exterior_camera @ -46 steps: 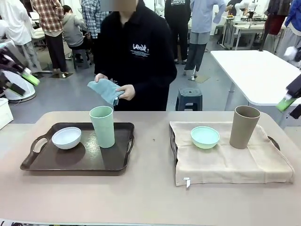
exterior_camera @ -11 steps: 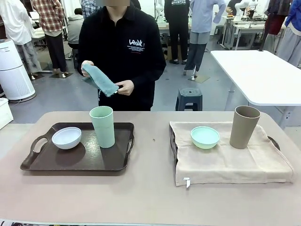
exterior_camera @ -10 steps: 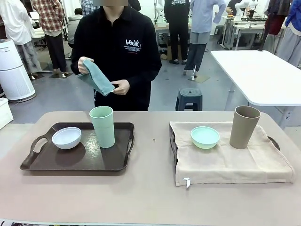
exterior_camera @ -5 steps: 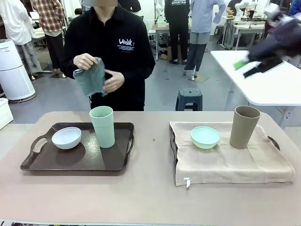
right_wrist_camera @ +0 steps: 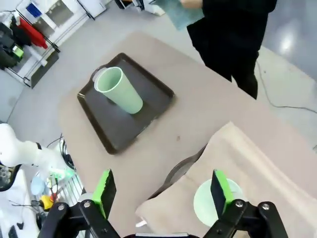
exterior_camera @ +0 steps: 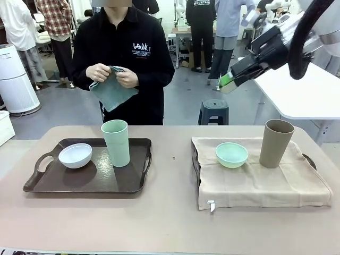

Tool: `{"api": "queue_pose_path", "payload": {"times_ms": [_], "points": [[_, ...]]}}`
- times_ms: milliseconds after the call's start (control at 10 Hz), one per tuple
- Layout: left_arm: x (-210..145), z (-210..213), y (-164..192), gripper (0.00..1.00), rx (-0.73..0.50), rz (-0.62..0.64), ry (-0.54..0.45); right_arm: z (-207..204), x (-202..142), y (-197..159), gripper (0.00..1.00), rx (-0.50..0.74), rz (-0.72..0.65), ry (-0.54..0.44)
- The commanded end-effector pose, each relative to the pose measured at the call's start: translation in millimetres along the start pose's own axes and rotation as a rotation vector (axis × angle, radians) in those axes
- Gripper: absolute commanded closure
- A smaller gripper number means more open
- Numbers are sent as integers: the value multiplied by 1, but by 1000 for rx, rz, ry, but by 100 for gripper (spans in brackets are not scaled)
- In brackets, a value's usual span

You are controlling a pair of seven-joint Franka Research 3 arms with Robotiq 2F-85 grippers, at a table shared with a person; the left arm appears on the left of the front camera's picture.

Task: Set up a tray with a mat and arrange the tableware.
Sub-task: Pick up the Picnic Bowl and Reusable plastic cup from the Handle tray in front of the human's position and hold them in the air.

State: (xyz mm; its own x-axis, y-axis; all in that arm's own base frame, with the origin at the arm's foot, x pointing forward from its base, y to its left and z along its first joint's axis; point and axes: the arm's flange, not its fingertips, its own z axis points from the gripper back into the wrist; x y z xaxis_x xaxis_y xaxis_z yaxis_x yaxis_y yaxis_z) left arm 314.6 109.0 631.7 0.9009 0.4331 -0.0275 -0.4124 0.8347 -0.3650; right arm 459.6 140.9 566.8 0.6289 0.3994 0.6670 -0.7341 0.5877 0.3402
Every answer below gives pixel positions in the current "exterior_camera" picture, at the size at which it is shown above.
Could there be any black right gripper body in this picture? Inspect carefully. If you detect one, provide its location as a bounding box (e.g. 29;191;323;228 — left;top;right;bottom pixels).
250;25;290;71

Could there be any tan brown tall cup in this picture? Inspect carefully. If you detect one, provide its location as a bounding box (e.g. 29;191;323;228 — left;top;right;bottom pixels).
259;118;295;169

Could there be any mint green bowl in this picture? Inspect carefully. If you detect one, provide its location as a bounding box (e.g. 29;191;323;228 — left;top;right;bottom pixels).
215;142;249;169

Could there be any beige cloth mat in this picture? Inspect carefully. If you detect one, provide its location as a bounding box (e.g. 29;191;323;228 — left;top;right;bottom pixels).
191;136;334;214

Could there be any grey green cloth mat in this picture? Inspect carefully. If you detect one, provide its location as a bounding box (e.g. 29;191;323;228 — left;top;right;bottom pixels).
88;65;140;113

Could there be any person left forearm black sleeve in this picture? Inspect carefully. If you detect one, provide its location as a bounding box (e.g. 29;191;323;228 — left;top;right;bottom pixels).
134;63;176;88

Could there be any person right forearm black sleeve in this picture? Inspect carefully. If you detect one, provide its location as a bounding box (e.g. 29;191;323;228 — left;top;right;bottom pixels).
71;63;92;90

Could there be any dark brown plastic tray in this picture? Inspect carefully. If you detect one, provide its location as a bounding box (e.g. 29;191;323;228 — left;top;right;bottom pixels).
191;143;318;190
22;137;153;193

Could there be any person left hand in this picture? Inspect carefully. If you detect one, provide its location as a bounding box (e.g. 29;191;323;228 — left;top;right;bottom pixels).
115;68;140;89

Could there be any person right hand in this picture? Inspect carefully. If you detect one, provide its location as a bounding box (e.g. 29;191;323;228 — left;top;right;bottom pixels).
86;63;115;83

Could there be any person in light blue shirt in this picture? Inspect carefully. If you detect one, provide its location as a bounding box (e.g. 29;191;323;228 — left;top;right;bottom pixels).
207;0;256;81

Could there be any dark grey plastic stool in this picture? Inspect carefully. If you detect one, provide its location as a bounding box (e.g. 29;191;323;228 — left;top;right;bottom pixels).
197;98;230;126

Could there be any white work table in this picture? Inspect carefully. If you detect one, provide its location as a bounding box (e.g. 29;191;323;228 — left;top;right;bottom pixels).
237;56;340;147

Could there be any person in black mountain shirt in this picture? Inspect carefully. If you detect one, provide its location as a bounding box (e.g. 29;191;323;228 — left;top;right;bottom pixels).
185;0;217;73

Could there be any wooden background table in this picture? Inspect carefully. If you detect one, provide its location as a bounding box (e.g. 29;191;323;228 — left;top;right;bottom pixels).
169;26;192;69

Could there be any person torso black sweatshirt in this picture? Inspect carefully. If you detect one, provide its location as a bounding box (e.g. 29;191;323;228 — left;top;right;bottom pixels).
71;0;176;126

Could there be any pale green tall cup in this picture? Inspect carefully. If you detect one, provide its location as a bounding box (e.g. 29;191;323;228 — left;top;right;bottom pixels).
100;119;131;168

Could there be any white bowl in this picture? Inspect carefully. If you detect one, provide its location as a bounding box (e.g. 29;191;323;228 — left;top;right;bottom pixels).
58;143;94;169

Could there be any person in plaid shirt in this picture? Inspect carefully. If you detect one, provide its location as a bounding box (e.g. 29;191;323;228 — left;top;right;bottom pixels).
35;0;75;87

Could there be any white cylindrical air purifier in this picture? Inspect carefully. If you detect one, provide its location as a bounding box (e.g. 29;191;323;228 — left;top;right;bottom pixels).
0;44;42;115

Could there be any person in white shirt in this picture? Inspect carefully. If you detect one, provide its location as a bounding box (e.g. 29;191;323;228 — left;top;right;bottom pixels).
0;0;48;86

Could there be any white storage box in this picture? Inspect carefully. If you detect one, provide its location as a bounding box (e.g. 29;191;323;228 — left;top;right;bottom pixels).
0;109;16;147

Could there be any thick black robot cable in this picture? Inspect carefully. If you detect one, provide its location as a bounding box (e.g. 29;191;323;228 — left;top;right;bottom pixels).
286;0;326;81

